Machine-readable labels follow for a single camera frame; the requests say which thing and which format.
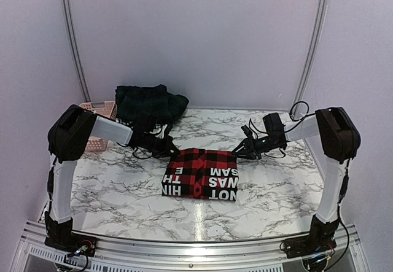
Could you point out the green plaid skirt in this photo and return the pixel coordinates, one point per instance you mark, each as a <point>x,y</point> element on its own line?
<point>133,102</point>

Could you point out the aluminium front table rail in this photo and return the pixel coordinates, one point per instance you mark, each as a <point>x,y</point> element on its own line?
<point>122,254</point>

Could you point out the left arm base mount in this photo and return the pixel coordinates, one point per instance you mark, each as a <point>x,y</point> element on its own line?
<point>71,242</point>

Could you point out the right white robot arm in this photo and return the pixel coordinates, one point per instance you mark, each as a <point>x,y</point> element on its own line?
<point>340,141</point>

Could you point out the aluminium frame post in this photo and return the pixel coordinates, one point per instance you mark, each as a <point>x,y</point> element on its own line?
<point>312,49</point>
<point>75,54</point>

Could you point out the red black plaid shirt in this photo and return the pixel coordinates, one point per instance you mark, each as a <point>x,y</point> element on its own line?
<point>202,174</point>

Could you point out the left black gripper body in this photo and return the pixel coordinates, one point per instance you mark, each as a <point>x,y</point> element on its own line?
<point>158,149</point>

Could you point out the left aluminium frame post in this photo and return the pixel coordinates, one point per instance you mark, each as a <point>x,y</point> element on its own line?
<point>75,54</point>

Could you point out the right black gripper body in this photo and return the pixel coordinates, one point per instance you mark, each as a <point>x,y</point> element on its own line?
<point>255,149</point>

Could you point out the right aluminium frame post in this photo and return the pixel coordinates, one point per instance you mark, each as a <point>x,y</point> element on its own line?
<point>312,49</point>

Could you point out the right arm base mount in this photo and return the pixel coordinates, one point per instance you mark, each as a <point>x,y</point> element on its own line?
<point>303,246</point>

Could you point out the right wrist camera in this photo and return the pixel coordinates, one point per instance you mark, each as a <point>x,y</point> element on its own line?
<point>246,130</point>

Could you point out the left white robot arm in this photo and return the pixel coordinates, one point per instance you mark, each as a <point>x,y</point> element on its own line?
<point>68,138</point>

